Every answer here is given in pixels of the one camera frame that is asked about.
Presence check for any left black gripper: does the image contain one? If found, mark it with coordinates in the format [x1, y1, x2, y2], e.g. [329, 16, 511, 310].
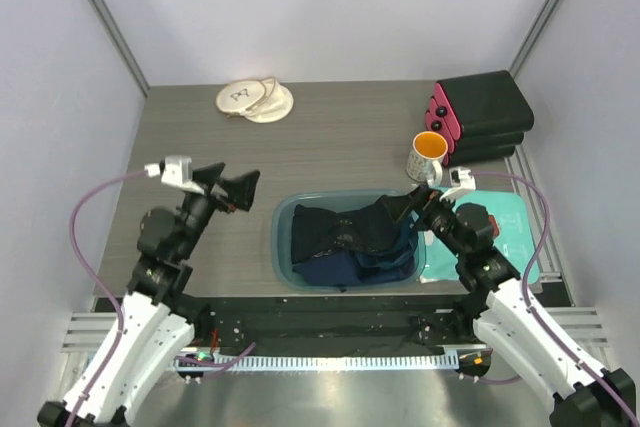
[177, 162, 258, 258]

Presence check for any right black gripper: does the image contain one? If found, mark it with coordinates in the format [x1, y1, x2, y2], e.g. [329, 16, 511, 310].
[382, 184, 467, 260]

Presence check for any black bra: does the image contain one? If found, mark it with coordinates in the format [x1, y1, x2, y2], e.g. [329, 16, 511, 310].
[290, 195, 418, 264]

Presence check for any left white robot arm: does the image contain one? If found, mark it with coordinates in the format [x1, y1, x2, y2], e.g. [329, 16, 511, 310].
[37, 156, 260, 426]

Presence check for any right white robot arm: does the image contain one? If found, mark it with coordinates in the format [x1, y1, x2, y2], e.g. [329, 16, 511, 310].
[382, 186, 639, 426]

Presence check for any navy blue clothes pile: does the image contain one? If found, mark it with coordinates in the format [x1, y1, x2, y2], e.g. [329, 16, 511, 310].
[292, 235, 425, 291]

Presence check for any white mug orange inside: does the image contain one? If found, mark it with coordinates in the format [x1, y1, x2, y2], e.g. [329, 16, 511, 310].
[406, 131, 448, 188]

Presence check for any teal plastic basin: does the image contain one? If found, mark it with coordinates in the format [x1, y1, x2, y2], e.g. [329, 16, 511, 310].
[271, 190, 427, 292]

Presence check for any bottom black pink case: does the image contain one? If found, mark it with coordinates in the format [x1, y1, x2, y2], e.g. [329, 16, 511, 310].
[422, 111, 519, 167]

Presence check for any black pink case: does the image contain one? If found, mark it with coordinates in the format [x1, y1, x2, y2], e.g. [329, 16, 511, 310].
[425, 97, 524, 153]
[430, 70, 534, 141]
[422, 111, 519, 167]

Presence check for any middle black pink case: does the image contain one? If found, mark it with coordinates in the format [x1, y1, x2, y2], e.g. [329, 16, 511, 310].
[425, 97, 524, 153]

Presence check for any teal silicone mat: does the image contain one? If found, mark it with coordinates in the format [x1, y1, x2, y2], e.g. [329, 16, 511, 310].
[419, 190, 535, 283]

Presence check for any top black pink case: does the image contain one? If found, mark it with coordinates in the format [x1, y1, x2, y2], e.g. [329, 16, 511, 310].
[430, 70, 534, 141]

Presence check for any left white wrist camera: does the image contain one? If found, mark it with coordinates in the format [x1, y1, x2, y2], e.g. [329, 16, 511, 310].
[144, 155, 205, 194]

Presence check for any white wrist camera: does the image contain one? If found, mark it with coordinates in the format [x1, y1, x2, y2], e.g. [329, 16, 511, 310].
[144, 155, 205, 194]
[440, 167, 476, 202]

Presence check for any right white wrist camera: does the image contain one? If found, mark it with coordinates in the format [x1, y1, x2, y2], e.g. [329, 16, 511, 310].
[440, 167, 476, 202]

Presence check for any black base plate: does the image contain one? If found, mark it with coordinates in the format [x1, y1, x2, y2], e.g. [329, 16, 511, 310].
[177, 294, 478, 356]

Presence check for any white slotted cable duct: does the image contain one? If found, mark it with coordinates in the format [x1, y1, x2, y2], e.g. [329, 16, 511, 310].
[172, 352, 460, 373]

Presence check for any aluminium frame rail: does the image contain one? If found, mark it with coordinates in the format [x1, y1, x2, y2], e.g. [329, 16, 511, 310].
[62, 307, 609, 352]

